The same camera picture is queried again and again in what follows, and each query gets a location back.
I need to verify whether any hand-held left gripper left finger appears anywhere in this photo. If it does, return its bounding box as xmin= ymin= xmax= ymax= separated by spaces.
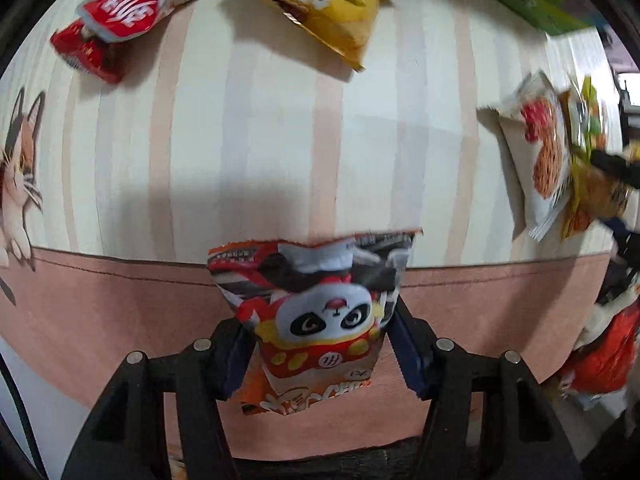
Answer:
xmin=61 ymin=316 xmax=257 ymax=480

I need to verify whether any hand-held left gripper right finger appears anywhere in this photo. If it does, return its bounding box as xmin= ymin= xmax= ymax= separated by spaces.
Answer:
xmin=385 ymin=294 xmax=585 ymax=480

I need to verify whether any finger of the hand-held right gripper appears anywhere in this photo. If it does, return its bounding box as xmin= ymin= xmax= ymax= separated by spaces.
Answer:
xmin=590 ymin=147 xmax=640 ymax=189
xmin=600 ymin=217 xmax=640 ymax=262

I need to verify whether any yellow green snack packet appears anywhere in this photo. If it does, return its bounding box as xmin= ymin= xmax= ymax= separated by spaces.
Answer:
xmin=560 ymin=76 xmax=634 ymax=241

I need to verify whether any red black panda snack packet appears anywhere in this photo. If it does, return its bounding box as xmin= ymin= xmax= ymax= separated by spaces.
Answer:
xmin=206 ymin=229 xmax=424 ymax=416

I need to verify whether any white noodle snack packet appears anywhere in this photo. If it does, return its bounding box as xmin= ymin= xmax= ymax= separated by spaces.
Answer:
xmin=477 ymin=71 xmax=574 ymax=242

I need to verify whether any red orange snack packet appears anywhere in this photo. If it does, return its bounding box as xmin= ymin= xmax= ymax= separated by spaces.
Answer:
xmin=557 ymin=300 xmax=640 ymax=397

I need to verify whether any striped cat print cloth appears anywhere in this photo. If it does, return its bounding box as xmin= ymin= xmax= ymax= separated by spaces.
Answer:
xmin=0 ymin=0 xmax=622 ymax=462

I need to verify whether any dark red snack packet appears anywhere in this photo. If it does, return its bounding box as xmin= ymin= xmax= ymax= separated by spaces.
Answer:
xmin=50 ymin=19 xmax=129 ymax=85

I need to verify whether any red white snack packet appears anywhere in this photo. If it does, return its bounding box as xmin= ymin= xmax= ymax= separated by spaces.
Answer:
xmin=77 ymin=0 xmax=251 ymax=44

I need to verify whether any black cable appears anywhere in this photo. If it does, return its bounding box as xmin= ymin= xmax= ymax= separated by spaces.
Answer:
xmin=0 ymin=354 xmax=49 ymax=480

